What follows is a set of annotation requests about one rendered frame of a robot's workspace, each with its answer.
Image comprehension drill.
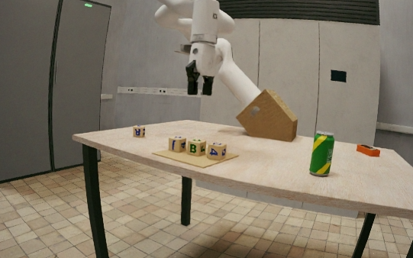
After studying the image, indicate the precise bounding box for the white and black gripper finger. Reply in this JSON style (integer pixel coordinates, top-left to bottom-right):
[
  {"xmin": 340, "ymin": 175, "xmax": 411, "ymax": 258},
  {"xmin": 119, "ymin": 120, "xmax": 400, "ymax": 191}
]
[
  {"xmin": 186, "ymin": 60, "xmax": 200, "ymax": 95},
  {"xmin": 202, "ymin": 76, "xmax": 214, "ymax": 95}
]

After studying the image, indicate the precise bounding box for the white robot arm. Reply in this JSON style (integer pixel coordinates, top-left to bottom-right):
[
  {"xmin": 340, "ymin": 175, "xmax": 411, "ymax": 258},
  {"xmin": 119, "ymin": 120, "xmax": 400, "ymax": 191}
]
[{"xmin": 155, "ymin": 0, "xmax": 261, "ymax": 110}]

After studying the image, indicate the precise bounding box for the green and yellow striped drink can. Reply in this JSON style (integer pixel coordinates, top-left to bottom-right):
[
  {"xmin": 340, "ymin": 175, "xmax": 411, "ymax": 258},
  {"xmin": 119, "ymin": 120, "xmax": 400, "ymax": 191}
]
[{"xmin": 309, "ymin": 131, "xmax": 334, "ymax": 176}]

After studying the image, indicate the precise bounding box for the tan flat mat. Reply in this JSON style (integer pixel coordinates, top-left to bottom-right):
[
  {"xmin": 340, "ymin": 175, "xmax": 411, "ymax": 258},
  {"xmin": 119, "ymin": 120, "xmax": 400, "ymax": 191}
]
[{"xmin": 152, "ymin": 146, "xmax": 239, "ymax": 169}]

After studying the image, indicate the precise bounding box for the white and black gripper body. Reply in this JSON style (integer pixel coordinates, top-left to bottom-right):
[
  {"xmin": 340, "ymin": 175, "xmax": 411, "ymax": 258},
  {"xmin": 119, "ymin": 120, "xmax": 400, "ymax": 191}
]
[{"xmin": 189, "ymin": 43, "xmax": 216, "ymax": 77}]

